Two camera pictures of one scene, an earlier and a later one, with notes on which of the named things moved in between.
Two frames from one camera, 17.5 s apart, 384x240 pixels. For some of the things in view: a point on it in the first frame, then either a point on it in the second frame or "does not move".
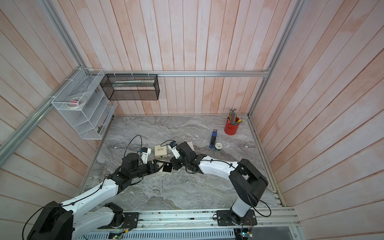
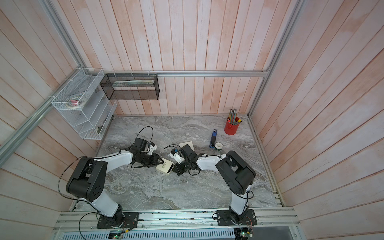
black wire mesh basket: (131, 86) does not move
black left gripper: (155, 169) → (152, 161)
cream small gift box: (190, 143) does not move
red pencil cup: (230, 129) does not move
